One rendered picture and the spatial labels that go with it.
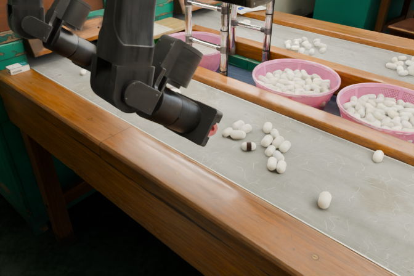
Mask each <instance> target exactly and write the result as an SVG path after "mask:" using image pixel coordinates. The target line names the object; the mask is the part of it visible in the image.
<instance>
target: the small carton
mask: <svg viewBox="0 0 414 276"><path fill-rule="evenodd" d="M5 68H6V72H7V73H8V74H10V75H16V74H18V73H21V72H24V71H28V70H30V66H29V64H28V63H26V62H20V63H16V64H13V65H9V66H6V67H5Z"/></svg>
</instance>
